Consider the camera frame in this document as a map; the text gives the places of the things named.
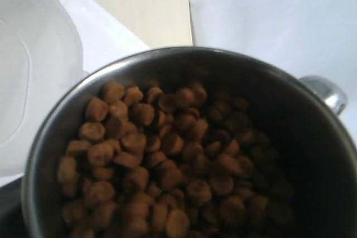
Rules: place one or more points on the white backdrop curtain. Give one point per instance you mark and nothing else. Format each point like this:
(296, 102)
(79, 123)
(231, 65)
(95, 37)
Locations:
(300, 36)

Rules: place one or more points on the steel mug with pellets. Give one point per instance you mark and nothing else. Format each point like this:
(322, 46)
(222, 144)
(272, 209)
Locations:
(193, 142)

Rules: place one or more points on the clear plastic tall container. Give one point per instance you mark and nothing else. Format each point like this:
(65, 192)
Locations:
(41, 59)

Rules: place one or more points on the white plastic tray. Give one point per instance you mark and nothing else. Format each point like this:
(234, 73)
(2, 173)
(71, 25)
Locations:
(104, 40)

